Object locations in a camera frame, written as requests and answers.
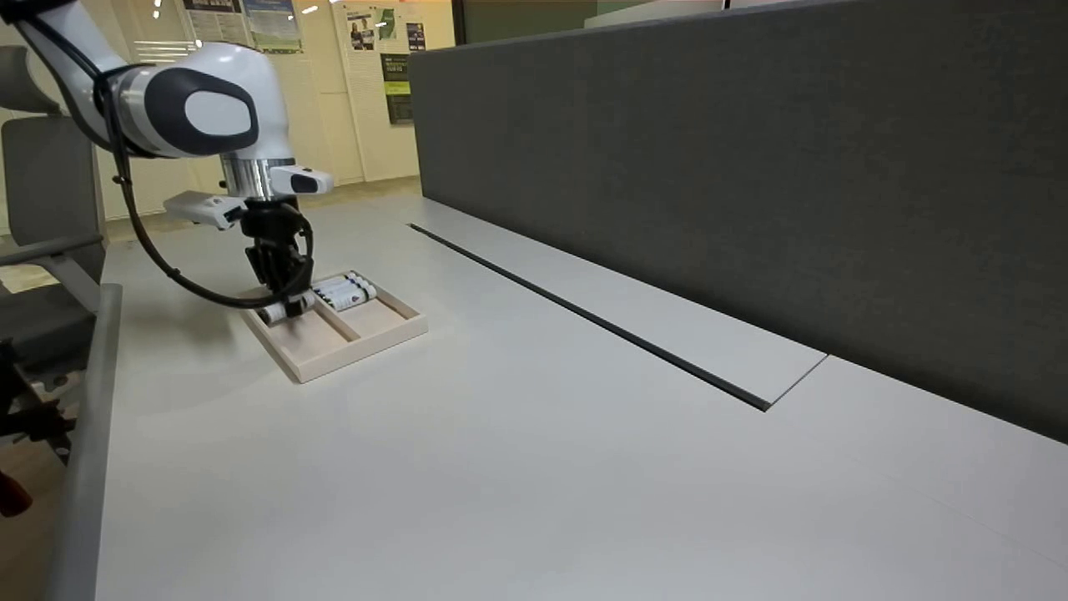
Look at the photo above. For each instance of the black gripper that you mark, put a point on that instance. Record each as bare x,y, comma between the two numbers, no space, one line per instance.
278,251

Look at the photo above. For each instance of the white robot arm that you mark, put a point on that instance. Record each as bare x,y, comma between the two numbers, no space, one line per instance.
218,101

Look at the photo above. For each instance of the wooden two-compartment tray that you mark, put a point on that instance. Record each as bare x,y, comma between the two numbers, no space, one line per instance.
321,338

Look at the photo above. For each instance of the grey office chair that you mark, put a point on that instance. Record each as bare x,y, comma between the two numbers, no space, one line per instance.
58,224

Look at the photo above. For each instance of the grey partition panel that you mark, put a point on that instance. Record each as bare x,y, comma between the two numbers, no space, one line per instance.
878,180

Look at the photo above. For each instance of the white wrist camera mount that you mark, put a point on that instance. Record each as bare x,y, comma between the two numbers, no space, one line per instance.
247,185

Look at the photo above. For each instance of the wall posters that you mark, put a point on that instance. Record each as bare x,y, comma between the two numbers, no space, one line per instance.
336,60

